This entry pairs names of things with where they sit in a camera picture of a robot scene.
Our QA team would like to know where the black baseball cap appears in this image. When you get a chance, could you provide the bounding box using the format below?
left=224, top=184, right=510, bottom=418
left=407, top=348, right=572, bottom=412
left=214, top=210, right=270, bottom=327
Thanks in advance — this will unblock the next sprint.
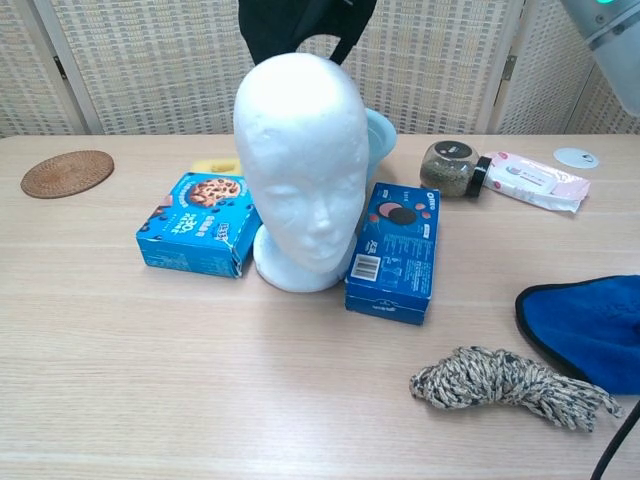
left=237, top=0, right=377, bottom=66

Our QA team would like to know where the blue Oreo cookie box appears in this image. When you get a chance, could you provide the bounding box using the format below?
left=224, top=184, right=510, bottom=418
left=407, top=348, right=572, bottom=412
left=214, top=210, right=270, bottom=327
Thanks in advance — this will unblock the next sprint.
left=344, top=181, right=442, bottom=327

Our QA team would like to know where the white foam mannequin head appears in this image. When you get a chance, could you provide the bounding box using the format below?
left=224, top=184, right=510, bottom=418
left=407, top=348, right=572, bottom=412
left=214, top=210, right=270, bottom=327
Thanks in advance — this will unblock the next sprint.
left=232, top=51, right=370, bottom=293

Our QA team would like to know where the light blue plastic bowl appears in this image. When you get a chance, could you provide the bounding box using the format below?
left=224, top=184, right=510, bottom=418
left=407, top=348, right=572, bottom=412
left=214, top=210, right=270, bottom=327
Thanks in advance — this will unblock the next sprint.
left=364, top=106, right=399, bottom=172

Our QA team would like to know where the blue chocolate chip cookie box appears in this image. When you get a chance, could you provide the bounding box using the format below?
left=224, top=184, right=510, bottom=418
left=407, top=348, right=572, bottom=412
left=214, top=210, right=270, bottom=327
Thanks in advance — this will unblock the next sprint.
left=135, top=171, right=262, bottom=278

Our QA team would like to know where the yellow sponge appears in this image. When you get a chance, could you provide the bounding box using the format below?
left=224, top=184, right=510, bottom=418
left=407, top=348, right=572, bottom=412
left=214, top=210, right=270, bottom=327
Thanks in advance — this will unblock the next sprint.
left=190, top=158, right=245, bottom=176

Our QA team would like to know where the glass jar with black lid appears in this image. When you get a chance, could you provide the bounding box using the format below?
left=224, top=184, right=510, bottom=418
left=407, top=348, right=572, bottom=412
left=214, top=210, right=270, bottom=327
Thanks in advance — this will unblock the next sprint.
left=419, top=140, right=493, bottom=201

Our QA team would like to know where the pink wet wipes pack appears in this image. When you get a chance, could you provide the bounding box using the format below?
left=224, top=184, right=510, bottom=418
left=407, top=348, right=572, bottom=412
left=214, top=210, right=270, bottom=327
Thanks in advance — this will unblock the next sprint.
left=481, top=150, right=592, bottom=215

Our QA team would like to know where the woven folding screen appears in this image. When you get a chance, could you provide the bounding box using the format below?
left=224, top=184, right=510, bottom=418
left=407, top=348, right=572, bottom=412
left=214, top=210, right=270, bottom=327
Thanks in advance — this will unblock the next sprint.
left=0, top=0, right=640, bottom=139

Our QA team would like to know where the round woven rattan coaster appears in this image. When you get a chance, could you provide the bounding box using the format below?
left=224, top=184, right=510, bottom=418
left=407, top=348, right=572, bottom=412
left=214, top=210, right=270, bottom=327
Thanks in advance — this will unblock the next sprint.
left=20, top=149, right=116, bottom=200

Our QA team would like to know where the round white table grommet cover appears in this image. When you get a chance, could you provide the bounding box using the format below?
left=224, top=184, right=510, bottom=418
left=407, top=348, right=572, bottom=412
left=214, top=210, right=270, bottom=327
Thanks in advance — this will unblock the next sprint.
left=553, top=146, right=600, bottom=170

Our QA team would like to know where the blue cloth with black trim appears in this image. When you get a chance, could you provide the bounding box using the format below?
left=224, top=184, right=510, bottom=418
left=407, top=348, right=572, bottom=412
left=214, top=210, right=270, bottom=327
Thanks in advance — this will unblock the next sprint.
left=514, top=273, right=640, bottom=397

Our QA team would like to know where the camouflage rope bundle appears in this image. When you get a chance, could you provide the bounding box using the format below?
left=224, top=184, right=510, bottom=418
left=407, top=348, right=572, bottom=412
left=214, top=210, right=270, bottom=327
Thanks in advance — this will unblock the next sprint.
left=409, top=345, right=626, bottom=434

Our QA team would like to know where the black cable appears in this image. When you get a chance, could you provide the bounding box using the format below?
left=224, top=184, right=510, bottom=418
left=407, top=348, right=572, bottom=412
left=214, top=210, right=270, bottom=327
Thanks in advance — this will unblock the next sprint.
left=591, top=399, right=640, bottom=480

